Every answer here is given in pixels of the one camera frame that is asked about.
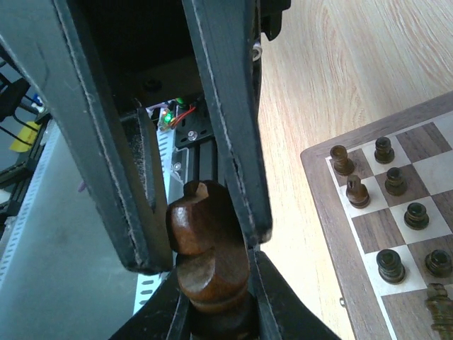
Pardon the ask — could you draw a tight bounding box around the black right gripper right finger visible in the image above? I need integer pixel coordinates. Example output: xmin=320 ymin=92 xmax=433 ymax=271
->
xmin=248 ymin=249 xmax=339 ymax=340

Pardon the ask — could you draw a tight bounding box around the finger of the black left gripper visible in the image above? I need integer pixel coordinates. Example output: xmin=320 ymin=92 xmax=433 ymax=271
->
xmin=183 ymin=1 xmax=273 ymax=247
xmin=1 ymin=1 xmax=173 ymax=274

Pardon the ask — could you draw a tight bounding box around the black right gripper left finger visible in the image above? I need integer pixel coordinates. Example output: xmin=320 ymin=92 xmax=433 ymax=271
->
xmin=110 ymin=270 xmax=191 ymax=339

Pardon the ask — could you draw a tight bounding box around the dark wooden knight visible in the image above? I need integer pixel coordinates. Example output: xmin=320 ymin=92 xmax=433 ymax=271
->
xmin=166 ymin=181 xmax=256 ymax=339

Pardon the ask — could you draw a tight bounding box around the circuit board with leds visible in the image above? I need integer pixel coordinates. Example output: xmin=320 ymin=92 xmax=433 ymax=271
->
xmin=157 ymin=98 xmax=197 ymax=131

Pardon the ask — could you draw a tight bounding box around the wooden chess board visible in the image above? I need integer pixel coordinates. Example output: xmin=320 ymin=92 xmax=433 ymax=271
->
xmin=301 ymin=93 xmax=452 ymax=339

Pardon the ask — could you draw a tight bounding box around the dark piece back row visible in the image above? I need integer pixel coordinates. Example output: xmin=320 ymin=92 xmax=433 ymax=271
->
xmin=376 ymin=249 xmax=406 ymax=284
xmin=345 ymin=174 xmax=370 ymax=208
xmin=330 ymin=145 xmax=355 ymax=176

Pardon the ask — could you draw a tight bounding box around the dark wooden king lying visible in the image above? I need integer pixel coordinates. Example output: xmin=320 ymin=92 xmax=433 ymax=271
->
xmin=425 ymin=283 xmax=452 ymax=340

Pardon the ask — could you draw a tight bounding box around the dark wooden pawn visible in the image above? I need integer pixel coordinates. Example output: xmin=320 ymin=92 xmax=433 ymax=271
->
xmin=425 ymin=249 xmax=452 ymax=278

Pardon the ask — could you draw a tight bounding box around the dark pawn second row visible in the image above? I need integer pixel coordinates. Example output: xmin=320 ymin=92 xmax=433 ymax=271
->
xmin=384 ymin=167 xmax=407 ymax=196
xmin=403 ymin=202 xmax=430 ymax=230

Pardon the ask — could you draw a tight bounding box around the dark pawn near left corner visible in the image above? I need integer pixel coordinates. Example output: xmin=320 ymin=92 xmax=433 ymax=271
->
xmin=374 ymin=137 xmax=394 ymax=164

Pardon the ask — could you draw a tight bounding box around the light blue slotted cable duct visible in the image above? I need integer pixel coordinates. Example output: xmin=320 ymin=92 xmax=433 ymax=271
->
xmin=1 ymin=126 xmax=166 ymax=328

